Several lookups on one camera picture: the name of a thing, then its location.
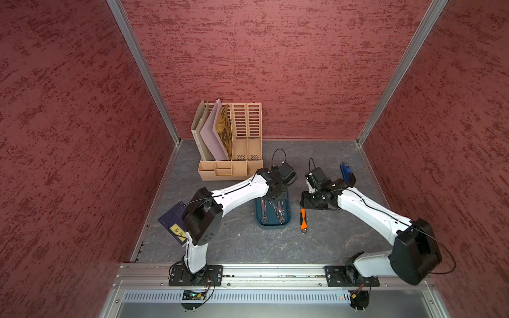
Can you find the orange handled adjustable wrench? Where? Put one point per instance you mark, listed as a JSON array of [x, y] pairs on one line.
[[303, 221]]

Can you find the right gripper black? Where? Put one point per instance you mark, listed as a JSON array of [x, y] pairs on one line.
[[304, 199]]

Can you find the wooden desk file organizer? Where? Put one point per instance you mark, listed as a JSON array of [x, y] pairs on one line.
[[246, 158]]

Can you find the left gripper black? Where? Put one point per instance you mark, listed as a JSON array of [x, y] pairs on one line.
[[283, 196]]

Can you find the aluminium front rail frame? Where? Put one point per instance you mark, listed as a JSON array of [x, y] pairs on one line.
[[286, 284]]

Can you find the pink file folder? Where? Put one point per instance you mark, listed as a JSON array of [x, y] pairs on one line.
[[217, 132]]

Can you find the teal plastic storage tray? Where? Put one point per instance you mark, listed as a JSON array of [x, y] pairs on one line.
[[273, 221]]

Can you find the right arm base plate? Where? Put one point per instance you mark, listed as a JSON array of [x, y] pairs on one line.
[[348, 277]]

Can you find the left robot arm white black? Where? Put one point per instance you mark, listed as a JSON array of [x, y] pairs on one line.
[[203, 215]]

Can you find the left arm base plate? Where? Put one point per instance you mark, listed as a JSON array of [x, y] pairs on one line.
[[210, 275]]

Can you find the silver wrench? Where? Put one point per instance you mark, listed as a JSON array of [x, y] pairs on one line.
[[264, 218], [280, 212]]

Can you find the dark blue notebook yellow label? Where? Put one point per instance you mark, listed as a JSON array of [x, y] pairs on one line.
[[172, 221]]

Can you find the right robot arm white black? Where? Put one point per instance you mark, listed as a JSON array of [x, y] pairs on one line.
[[415, 251]]

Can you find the beige file folder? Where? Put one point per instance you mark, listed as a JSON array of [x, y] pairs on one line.
[[200, 117]]

